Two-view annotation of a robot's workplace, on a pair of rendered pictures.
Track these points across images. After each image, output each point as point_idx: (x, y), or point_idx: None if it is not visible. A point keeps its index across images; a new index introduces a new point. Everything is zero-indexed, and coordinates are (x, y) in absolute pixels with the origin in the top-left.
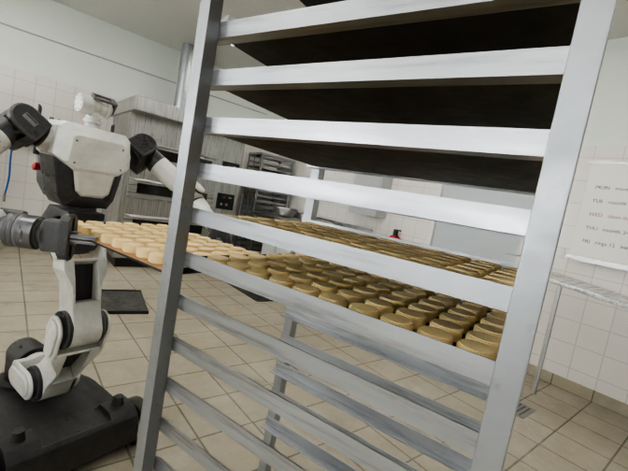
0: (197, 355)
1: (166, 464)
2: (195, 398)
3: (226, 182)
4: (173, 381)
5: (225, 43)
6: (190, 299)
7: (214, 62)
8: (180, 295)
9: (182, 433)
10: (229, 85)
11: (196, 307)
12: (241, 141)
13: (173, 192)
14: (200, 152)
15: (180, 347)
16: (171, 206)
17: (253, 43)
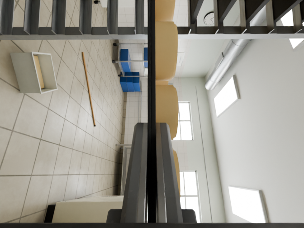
0: (115, 4)
1: (25, 19)
2: (91, 1)
3: (213, 2)
4: (91, 21)
5: (299, 22)
6: (144, 17)
7: (279, 26)
8: (143, 25)
9: (66, 7)
10: (266, 11)
11: (140, 11)
12: (258, 1)
13: (201, 38)
14: (228, 26)
15: (114, 19)
16: (192, 38)
17: (303, 1)
